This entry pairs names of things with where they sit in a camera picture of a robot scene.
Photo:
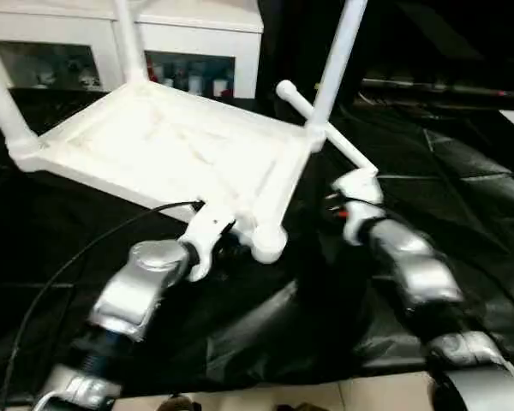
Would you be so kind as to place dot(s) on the black work mat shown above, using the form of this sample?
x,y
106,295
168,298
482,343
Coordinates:
x,y
282,308

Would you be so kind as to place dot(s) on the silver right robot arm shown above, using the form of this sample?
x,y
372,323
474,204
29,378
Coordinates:
x,y
415,261

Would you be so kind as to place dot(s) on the dark robot lower body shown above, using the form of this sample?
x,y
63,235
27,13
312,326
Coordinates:
x,y
180,404

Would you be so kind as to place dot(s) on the white table frame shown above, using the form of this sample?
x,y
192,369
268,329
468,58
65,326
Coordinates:
x,y
175,141

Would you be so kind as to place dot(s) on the white glass-door cabinet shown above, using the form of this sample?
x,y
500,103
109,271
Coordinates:
x,y
188,38

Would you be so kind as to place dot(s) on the white plastic table leg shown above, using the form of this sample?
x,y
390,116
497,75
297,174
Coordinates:
x,y
4,107
338,137
130,43
336,64

